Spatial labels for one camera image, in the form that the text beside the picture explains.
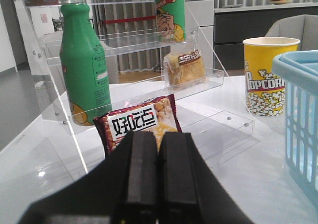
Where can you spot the fruit plate on counter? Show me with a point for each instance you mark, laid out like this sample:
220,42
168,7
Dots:
278,2

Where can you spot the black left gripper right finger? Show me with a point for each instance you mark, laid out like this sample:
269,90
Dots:
189,193

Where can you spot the green plastic drink bottle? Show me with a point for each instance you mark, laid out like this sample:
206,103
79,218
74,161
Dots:
83,64

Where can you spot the green cartoon snack can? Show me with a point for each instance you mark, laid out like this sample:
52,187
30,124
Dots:
170,20

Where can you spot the light blue plastic basket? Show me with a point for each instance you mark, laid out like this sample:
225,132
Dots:
299,70

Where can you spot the maroon cracker snack bag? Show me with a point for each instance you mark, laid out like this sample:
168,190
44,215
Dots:
157,115

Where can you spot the bread packet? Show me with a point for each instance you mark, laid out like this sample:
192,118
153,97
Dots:
183,67

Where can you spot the yellow popcorn paper cup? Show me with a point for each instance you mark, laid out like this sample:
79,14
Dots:
265,91

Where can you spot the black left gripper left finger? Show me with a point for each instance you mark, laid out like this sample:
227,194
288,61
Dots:
138,204

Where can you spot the dark grey cabinet counter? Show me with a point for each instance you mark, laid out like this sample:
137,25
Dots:
231,27

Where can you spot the grey armchair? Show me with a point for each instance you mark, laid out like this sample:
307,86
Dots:
303,27

